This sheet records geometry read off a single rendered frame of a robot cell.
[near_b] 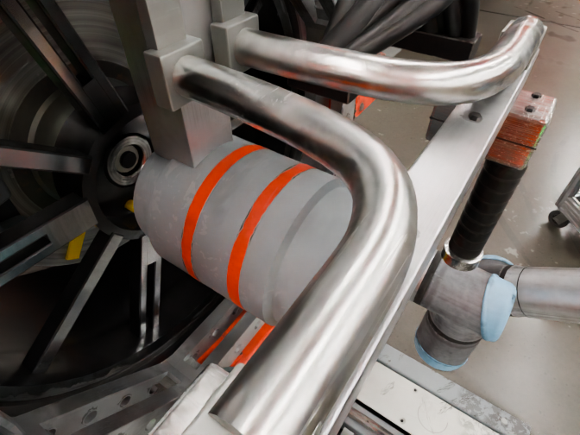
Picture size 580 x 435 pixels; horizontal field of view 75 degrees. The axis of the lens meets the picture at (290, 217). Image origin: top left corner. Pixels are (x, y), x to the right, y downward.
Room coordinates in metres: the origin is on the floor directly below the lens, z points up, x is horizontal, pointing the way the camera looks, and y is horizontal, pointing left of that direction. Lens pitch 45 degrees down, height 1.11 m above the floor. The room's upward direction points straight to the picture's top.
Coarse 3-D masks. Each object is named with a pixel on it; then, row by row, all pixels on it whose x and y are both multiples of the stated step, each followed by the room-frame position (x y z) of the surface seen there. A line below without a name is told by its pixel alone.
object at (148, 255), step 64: (0, 0) 0.27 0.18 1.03; (256, 0) 0.49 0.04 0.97; (64, 64) 0.29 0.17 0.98; (64, 128) 0.31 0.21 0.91; (128, 128) 0.36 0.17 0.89; (64, 192) 0.28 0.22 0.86; (128, 192) 0.34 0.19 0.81; (0, 256) 0.20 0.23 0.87; (128, 256) 0.40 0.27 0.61; (0, 320) 0.23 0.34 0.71; (64, 320) 0.20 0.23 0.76; (128, 320) 0.27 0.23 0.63; (0, 384) 0.13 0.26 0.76; (64, 384) 0.16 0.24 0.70
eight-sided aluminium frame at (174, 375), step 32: (320, 0) 0.43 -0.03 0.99; (320, 32) 0.48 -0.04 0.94; (224, 320) 0.29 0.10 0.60; (256, 320) 0.28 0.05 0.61; (192, 352) 0.24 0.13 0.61; (224, 352) 0.23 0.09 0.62; (128, 384) 0.17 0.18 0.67; (160, 384) 0.19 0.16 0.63; (0, 416) 0.10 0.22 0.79; (32, 416) 0.11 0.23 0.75; (64, 416) 0.12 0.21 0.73; (96, 416) 0.13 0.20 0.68; (128, 416) 0.13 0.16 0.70; (160, 416) 0.14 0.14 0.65
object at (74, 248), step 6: (84, 234) 0.32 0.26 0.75; (72, 240) 0.31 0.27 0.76; (78, 240) 0.32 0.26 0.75; (72, 246) 0.31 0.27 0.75; (78, 246) 0.31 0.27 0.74; (72, 252) 0.31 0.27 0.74; (78, 252) 0.31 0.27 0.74; (66, 258) 0.30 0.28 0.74; (72, 258) 0.30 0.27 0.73; (78, 258) 0.31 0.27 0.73
